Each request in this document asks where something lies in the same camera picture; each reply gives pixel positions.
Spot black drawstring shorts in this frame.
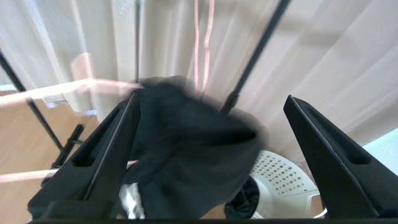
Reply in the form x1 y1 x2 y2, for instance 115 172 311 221
118 75 266 220

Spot white laundry basket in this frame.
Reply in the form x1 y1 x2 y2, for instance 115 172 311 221
248 149 329 220

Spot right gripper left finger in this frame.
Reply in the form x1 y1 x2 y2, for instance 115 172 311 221
27 91 141 220

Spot black clothes rack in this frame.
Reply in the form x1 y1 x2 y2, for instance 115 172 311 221
0 0 292 170

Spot beige curtain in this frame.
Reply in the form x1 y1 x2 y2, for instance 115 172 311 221
0 0 398 164

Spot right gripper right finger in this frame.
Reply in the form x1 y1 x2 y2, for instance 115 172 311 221
282 94 398 219

